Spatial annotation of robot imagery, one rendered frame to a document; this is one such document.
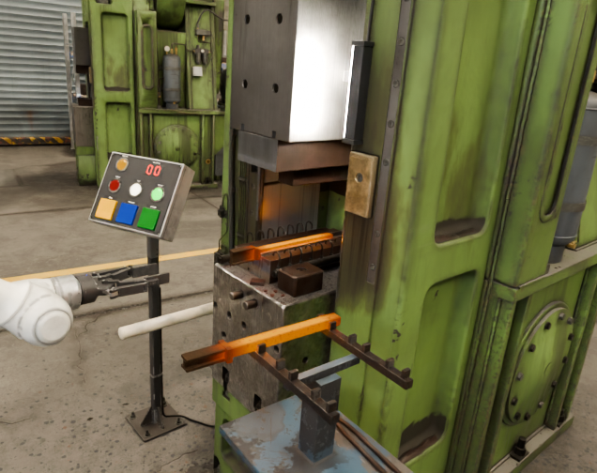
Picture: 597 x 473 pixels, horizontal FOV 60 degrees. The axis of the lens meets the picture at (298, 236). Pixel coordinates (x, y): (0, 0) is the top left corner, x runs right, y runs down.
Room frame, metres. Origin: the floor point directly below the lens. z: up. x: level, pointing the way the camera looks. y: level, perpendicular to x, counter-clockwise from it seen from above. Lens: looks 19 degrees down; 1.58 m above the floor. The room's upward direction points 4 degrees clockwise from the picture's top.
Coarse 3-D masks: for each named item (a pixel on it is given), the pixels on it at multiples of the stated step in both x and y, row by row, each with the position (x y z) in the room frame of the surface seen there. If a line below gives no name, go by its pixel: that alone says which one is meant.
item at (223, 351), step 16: (320, 320) 1.14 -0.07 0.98; (336, 320) 1.15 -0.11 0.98; (256, 336) 1.04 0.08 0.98; (272, 336) 1.04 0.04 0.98; (288, 336) 1.06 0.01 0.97; (192, 352) 0.94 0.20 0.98; (208, 352) 0.95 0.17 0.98; (224, 352) 0.97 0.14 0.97; (240, 352) 0.99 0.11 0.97; (192, 368) 0.92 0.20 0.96
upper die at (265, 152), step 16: (240, 144) 1.61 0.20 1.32; (256, 144) 1.55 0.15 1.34; (272, 144) 1.49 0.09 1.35; (288, 144) 1.50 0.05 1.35; (304, 144) 1.54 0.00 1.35; (320, 144) 1.59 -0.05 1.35; (336, 144) 1.63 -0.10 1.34; (256, 160) 1.55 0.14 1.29; (272, 160) 1.49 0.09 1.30; (288, 160) 1.51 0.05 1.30; (304, 160) 1.55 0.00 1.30; (320, 160) 1.59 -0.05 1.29; (336, 160) 1.64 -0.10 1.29
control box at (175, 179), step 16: (112, 160) 1.94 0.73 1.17; (128, 160) 1.92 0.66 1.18; (144, 160) 1.90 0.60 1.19; (160, 160) 1.87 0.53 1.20; (112, 176) 1.90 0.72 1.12; (128, 176) 1.88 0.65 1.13; (144, 176) 1.86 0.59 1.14; (160, 176) 1.83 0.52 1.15; (176, 176) 1.81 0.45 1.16; (192, 176) 1.88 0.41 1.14; (112, 192) 1.87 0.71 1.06; (128, 192) 1.84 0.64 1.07; (144, 192) 1.82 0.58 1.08; (176, 192) 1.79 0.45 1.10; (96, 208) 1.85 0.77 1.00; (160, 208) 1.77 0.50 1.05; (176, 208) 1.79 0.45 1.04; (112, 224) 1.79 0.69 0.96; (160, 224) 1.73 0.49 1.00; (176, 224) 1.79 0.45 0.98
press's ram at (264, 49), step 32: (256, 0) 1.57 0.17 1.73; (288, 0) 1.47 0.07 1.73; (320, 0) 1.49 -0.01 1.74; (352, 0) 1.57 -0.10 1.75; (256, 32) 1.57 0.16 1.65; (288, 32) 1.46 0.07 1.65; (320, 32) 1.50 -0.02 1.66; (352, 32) 1.58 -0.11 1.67; (256, 64) 1.56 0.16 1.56; (288, 64) 1.46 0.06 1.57; (320, 64) 1.50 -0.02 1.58; (256, 96) 1.56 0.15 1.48; (288, 96) 1.45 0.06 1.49; (320, 96) 1.51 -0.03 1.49; (256, 128) 1.55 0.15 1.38; (288, 128) 1.44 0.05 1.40; (320, 128) 1.51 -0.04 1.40
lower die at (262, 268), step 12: (324, 228) 1.89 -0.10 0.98; (264, 240) 1.69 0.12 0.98; (276, 240) 1.68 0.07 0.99; (324, 240) 1.69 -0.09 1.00; (336, 240) 1.72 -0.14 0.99; (264, 252) 1.52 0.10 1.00; (288, 252) 1.56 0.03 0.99; (324, 252) 1.63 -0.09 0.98; (336, 252) 1.67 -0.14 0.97; (240, 264) 1.59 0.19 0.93; (252, 264) 1.55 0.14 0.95; (264, 264) 1.50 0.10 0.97; (276, 264) 1.49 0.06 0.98; (336, 264) 1.67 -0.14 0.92; (264, 276) 1.50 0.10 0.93
